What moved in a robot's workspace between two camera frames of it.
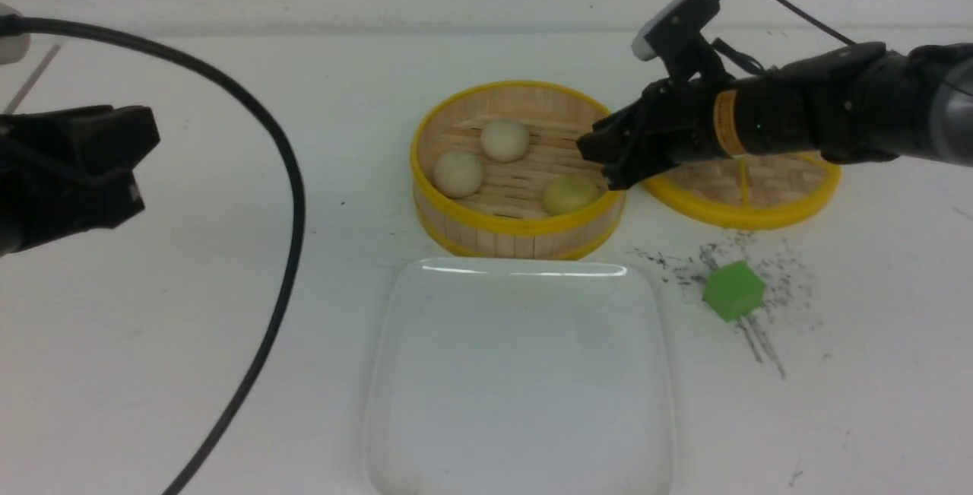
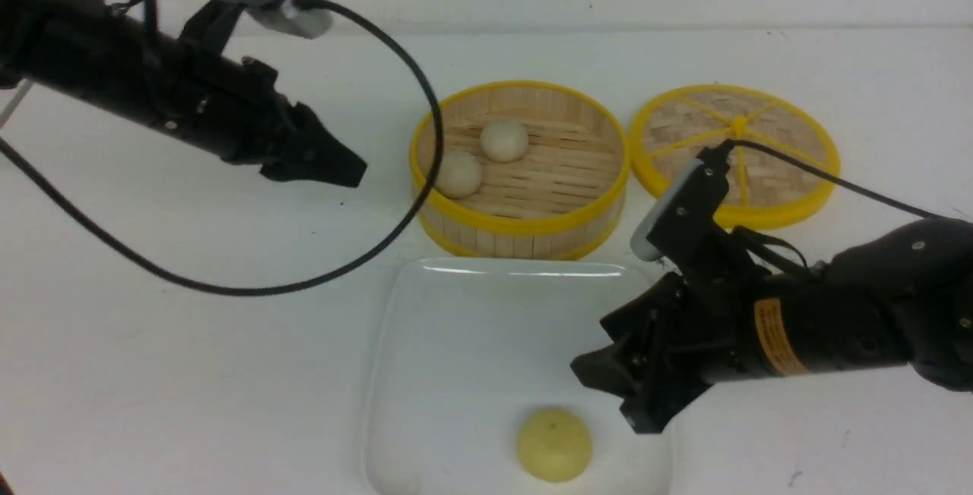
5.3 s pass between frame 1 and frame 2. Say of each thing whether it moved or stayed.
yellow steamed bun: moved
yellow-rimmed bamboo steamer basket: stayed
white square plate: stayed
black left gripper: moved
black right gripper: moved
